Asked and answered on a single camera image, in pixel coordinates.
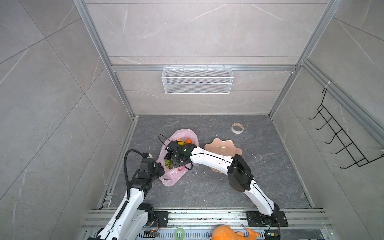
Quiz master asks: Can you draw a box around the yellow lemon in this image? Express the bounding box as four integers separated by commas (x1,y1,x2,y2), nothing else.
177,139,185,146

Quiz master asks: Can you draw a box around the green bumpy fruit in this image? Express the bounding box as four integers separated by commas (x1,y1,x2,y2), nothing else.
165,160,173,170

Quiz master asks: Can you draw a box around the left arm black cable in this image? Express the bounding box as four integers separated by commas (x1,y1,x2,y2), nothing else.
123,149,149,200

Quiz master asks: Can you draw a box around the beige flower-shaped plate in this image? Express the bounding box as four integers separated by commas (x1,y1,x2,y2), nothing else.
204,138,243,160

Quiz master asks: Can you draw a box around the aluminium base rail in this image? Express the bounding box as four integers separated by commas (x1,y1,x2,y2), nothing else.
83,208,334,240

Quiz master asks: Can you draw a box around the black wire hook rack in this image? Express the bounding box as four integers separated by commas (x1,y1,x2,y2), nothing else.
308,88,384,170

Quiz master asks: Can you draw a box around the orange plush toy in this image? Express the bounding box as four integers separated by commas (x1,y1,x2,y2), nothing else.
212,225,261,240

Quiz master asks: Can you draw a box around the white wire mesh basket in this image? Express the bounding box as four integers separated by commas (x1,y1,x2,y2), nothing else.
162,67,234,95

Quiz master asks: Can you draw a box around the green tape roll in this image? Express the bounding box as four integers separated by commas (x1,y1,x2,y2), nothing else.
174,228,185,240

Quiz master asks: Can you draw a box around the pink plastic bag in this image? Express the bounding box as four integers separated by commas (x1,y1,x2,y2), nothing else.
157,129,200,187

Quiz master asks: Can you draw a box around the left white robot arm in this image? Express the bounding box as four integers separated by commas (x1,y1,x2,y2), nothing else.
88,156,165,240

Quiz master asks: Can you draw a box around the white tape roll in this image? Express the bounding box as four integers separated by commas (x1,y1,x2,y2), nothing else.
231,123,244,135

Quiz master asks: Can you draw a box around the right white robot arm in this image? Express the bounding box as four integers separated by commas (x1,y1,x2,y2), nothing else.
165,141,280,224

